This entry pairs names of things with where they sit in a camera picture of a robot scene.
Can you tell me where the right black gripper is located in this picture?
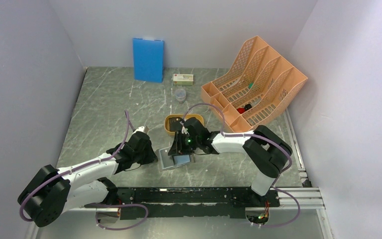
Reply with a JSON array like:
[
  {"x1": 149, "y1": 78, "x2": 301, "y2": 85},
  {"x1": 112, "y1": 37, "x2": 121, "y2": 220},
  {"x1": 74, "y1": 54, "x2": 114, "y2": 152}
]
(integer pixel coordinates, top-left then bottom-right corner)
[{"x1": 168, "y1": 130, "x2": 200, "y2": 156}]

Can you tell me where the small clear plastic cup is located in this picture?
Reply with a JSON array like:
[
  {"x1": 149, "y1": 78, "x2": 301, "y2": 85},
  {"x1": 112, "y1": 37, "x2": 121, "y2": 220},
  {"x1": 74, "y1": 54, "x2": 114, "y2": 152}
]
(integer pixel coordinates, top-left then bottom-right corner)
[{"x1": 174, "y1": 88, "x2": 187, "y2": 103}]

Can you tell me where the orange file organizer rack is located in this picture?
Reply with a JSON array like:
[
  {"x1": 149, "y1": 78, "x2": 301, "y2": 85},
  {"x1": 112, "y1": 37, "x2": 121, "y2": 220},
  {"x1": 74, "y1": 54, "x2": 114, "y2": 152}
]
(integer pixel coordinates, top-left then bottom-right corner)
[{"x1": 200, "y1": 36, "x2": 308, "y2": 132}]

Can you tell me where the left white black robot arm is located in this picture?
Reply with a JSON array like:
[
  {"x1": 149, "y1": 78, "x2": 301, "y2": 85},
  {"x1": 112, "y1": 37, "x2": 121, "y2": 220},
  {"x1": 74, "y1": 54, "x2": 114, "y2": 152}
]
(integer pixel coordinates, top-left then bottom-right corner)
[{"x1": 17, "y1": 126, "x2": 157, "y2": 227}]

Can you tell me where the small white red box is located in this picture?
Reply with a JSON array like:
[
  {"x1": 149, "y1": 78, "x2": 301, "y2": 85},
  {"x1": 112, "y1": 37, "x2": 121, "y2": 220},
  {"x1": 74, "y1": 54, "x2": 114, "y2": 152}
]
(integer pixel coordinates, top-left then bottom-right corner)
[{"x1": 172, "y1": 74, "x2": 194, "y2": 85}]

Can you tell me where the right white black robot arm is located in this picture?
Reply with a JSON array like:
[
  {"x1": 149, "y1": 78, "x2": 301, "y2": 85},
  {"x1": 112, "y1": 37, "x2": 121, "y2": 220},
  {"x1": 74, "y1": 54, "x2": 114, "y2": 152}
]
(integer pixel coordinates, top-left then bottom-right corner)
[{"x1": 167, "y1": 118, "x2": 292, "y2": 206}]

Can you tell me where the grey card holder wallet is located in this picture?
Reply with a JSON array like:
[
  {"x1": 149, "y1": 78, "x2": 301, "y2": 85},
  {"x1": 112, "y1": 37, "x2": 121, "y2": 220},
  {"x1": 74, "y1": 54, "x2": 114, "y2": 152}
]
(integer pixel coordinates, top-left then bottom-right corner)
[{"x1": 155, "y1": 147, "x2": 194, "y2": 171}]

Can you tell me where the blue board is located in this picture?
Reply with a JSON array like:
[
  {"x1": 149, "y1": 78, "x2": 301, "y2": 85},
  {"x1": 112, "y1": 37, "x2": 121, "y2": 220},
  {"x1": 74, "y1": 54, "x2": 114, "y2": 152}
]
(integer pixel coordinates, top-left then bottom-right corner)
[{"x1": 132, "y1": 38, "x2": 164, "y2": 83}]

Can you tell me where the red black object in rack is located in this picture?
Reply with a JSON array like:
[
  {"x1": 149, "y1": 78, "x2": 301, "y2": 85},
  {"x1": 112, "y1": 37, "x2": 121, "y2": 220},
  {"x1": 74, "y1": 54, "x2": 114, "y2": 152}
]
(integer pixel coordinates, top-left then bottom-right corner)
[{"x1": 237, "y1": 104, "x2": 252, "y2": 114}]

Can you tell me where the black credit card stack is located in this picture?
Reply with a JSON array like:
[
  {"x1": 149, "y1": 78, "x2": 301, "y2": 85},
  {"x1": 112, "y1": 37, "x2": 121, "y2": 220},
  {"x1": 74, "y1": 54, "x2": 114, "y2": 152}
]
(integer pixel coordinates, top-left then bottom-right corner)
[{"x1": 168, "y1": 117, "x2": 183, "y2": 132}]

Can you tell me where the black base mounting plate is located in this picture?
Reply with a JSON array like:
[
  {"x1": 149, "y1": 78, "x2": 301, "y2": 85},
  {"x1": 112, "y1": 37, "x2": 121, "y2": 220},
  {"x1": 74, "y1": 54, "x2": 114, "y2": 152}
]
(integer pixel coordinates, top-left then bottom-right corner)
[{"x1": 98, "y1": 187, "x2": 280, "y2": 219}]

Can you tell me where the yellow oval tray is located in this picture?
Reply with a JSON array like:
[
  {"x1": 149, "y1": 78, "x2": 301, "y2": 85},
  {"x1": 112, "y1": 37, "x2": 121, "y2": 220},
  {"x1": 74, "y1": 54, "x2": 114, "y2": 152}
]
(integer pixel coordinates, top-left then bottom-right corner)
[{"x1": 165, "y1": 114, "x2": 204, "y2": 136}]

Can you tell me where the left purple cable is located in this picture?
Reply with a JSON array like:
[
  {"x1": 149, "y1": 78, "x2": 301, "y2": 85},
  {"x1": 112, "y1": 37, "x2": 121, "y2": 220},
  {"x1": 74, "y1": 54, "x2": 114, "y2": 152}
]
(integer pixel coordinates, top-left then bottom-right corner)
[{"x1": 19, "y1": 110, "x2": 149, "y2": 232}]

